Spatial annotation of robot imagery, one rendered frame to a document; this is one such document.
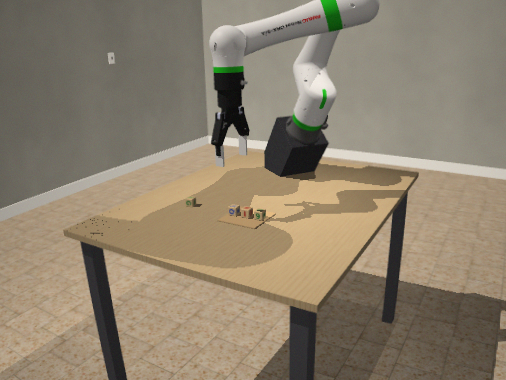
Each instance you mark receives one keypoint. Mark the tan flat mat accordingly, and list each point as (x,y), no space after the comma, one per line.
(245,222)

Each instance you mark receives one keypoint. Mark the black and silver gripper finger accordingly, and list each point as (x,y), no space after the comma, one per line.
(218,136)
(240,126)

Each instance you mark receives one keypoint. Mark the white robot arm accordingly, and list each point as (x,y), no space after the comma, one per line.
(229,45)

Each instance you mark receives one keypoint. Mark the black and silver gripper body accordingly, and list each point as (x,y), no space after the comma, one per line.
(228,102)

